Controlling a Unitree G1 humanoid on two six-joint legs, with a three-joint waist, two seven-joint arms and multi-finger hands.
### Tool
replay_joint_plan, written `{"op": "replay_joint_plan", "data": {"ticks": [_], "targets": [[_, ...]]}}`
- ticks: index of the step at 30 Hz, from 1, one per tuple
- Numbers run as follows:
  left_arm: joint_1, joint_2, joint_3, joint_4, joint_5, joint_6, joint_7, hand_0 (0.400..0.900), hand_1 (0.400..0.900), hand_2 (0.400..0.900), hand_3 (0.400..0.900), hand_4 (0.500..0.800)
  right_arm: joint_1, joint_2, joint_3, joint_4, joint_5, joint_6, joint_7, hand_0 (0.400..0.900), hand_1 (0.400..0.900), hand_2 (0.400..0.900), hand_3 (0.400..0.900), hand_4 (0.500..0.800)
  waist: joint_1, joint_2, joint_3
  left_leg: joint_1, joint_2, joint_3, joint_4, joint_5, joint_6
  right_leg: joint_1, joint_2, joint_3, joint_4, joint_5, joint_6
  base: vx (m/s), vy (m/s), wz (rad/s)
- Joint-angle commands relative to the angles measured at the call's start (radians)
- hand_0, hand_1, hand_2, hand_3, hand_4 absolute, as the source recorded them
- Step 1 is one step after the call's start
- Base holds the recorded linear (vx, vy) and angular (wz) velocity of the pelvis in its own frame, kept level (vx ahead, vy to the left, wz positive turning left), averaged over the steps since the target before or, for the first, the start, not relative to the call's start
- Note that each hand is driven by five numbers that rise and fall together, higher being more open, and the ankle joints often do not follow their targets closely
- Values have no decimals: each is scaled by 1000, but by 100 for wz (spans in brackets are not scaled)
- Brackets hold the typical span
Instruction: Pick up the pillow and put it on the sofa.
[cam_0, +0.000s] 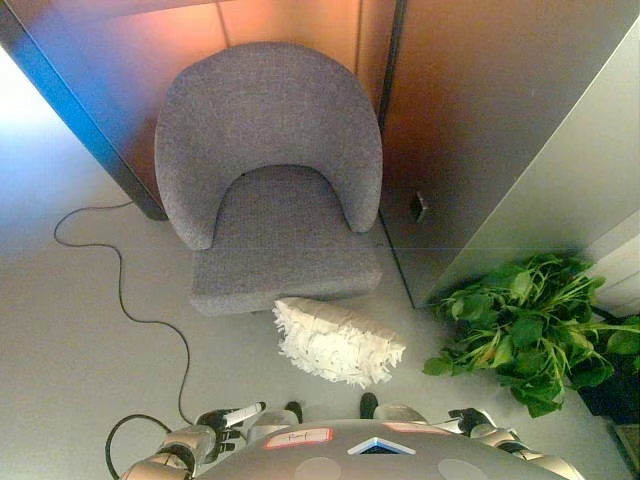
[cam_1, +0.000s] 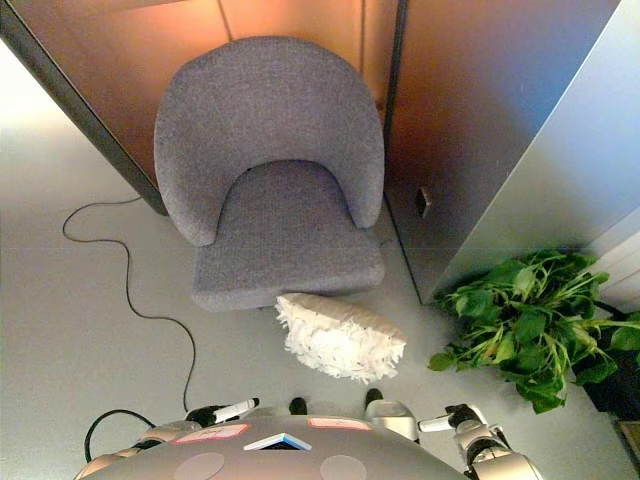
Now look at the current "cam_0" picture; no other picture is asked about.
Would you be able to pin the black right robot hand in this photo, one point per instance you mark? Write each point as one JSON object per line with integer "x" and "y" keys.
{"x": 474, "y": 420}

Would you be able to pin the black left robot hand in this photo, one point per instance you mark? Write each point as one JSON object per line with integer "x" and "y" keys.
{"x": 227, "y": 422}

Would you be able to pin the white fringed cushion pillow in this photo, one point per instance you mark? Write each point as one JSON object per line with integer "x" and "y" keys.
{"x": 336, "y": 345}

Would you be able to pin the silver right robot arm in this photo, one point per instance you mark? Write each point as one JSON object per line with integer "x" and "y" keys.
{"x": 525, "y": 452}

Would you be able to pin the silver left robot leg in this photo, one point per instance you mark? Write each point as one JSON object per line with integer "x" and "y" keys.
{"x": 275, "y": 422}

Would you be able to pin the silver robot leg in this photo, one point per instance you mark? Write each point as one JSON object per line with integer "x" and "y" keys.
{"x": 395, "y": 412}
{"x": 275, "y": 422}

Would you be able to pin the silver right robot leg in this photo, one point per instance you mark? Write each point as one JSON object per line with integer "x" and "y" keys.
{"x": 395, "y": 412}

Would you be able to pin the grey robot torso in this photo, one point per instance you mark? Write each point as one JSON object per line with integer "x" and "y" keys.
{"x": 375, "y": 457}

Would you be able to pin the green leafy houseplant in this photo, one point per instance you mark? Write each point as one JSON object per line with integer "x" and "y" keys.
{"x": 530, "y": 330}

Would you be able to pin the dark plant pot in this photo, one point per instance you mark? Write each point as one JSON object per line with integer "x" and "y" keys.
{"x": 612, "y": 387}

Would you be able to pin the white cabinet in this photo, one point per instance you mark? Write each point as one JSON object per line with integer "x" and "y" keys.
{"x": 617, "y": 270}

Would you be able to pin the grey fabric tub armchair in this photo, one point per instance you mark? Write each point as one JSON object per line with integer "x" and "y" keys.
{"x": 270, "y": 125}

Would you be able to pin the dark narrow wall strip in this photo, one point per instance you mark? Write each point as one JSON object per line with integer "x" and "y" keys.
{"x": 391, "y": 65}

